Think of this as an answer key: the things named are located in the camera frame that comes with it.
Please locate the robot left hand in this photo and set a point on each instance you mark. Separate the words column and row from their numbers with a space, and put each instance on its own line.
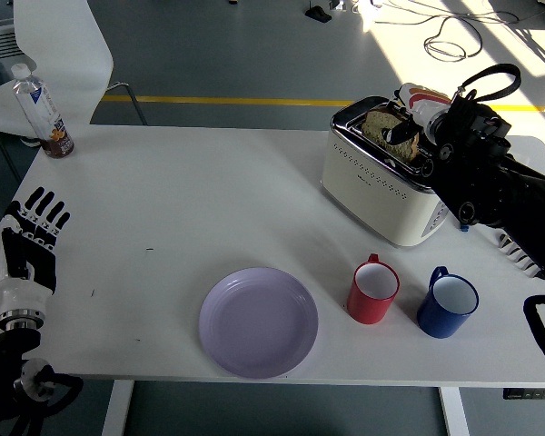
column 32, row 263

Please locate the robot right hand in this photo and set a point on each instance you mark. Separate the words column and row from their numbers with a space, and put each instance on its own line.
column 420, row 102

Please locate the bread slice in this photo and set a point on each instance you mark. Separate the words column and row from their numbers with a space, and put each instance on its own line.
column 404, row 149

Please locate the purple plate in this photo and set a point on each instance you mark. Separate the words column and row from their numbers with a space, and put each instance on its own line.
column 259, row 322

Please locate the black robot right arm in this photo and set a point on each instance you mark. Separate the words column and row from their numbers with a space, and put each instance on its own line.
column 490, row 191

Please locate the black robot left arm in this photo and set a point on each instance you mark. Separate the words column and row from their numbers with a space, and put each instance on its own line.
column 4, row 349

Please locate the cream toaster with chrome lid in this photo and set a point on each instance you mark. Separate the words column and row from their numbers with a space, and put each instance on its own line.
column 372, row 191

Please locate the person's shoe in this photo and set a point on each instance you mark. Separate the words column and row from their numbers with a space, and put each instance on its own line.
column 29, row 141

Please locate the small grey floor box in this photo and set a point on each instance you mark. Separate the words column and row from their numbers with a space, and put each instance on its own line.
column 337, row 4

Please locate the black wedge-shaped floor object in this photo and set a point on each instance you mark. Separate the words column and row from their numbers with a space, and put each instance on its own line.
column 320, row 15

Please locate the blue marker pen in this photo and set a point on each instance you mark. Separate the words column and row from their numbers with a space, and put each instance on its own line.
column 464, row 228

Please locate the clear plastic drink bottle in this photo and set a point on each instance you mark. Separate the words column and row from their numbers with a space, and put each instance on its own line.
column 41, row 113

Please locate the white table leg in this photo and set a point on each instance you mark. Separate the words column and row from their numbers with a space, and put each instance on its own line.
column 454, row 411
column 117, row 409

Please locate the silver metal toast rack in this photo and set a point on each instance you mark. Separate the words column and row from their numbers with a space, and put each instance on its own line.
column 508, row 247

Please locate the red mug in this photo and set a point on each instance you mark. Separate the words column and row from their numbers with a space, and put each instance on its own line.
column 368, row 311

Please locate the white slatted radiator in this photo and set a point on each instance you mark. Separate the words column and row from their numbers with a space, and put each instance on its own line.
column 2, row 47

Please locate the white chair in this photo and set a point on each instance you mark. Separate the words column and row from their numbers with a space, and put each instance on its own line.
column 63, row 45

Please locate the blue mug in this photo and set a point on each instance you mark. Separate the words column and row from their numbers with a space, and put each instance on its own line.
column 436, row 323

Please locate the black table control panel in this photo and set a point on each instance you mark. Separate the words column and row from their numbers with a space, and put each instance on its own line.
column 527, row 394

